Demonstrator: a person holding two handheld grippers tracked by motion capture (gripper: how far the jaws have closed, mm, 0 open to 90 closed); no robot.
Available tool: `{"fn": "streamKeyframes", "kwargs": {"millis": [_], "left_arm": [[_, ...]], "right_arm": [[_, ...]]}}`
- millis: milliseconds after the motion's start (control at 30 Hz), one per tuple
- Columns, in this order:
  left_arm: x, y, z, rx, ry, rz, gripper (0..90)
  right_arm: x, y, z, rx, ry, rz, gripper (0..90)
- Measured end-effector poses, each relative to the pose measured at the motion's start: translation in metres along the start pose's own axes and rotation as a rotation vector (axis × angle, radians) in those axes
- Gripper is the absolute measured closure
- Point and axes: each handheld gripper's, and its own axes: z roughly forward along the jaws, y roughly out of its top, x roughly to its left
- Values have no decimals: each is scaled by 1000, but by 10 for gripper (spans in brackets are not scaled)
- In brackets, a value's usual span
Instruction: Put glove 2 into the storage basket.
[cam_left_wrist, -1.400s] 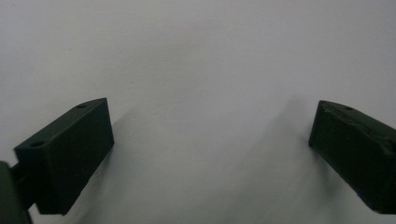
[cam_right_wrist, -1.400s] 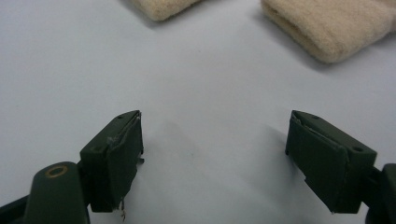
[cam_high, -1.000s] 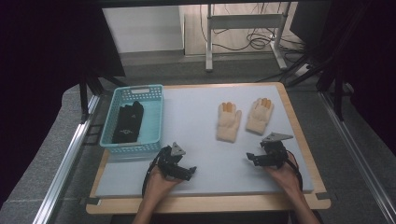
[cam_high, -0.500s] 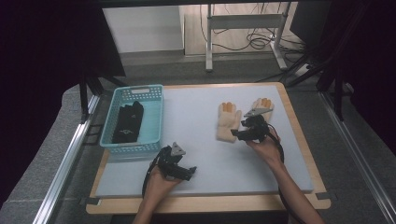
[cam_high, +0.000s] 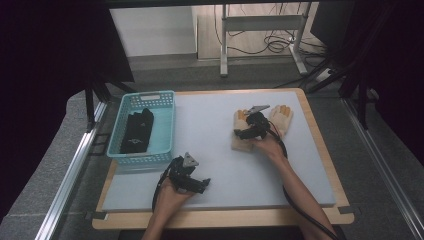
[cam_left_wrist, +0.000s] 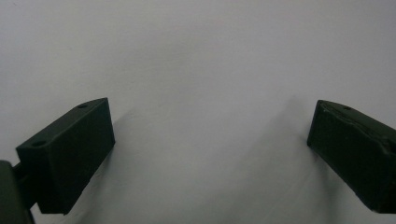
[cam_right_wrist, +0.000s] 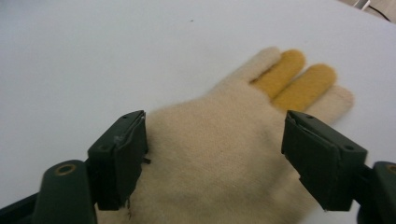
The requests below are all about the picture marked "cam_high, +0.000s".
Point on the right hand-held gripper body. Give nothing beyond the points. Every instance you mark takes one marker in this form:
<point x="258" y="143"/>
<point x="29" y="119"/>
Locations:
<point x="259" y="126"/>

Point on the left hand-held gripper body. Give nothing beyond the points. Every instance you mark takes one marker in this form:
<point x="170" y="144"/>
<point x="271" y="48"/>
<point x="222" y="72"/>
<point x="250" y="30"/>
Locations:
<point x="180" y="175"/>

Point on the beige fleece glove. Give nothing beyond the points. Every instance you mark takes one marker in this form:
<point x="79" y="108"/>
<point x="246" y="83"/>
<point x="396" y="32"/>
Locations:
<point x="281" y="118"/>
<point x="239" y="143"/>

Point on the turquoise plastic basket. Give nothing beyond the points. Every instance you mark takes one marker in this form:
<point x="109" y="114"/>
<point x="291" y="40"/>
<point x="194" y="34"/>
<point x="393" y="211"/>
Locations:
<point x="163" y="130"/>

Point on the person's right hand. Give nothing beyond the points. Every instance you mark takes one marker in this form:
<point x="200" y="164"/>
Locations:
<point x="273" y="148"/>

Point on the person's left hand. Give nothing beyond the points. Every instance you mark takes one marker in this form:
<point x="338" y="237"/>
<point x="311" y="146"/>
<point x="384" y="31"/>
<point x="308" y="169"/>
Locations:
<point x="168" y="203"/>

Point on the grey foam mat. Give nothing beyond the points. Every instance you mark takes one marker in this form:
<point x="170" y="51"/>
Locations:
<point x="216" y="146"/>

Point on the wooden table board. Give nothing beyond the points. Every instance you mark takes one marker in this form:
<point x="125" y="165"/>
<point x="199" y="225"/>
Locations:
<point x="216" y="220"/>

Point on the white power strip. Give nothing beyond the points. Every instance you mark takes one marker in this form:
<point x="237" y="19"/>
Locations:
<point x="324" y="75"/>

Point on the black metal stand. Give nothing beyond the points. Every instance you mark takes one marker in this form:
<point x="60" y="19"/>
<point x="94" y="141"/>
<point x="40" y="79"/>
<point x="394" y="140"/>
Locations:
<point x="361" y="100"/>

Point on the black tripod stand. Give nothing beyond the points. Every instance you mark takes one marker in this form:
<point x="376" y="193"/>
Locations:
<point x="89" y="106"/>

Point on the white panel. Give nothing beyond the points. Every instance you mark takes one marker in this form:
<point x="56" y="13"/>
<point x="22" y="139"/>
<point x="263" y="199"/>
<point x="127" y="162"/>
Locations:
<point x="153" y="30"/>

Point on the black rail clamp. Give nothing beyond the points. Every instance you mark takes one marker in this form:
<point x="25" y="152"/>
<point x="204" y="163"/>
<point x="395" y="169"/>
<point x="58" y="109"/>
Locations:
<point x="98" y="145"/>

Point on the white metal desk frame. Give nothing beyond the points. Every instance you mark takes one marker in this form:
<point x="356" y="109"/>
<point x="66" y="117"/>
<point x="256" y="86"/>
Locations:
<point x="260" y="23"/>

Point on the aluminium rail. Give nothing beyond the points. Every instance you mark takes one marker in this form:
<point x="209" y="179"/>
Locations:
<point x="383" y="166"/>
<point x="66" y="183"/>

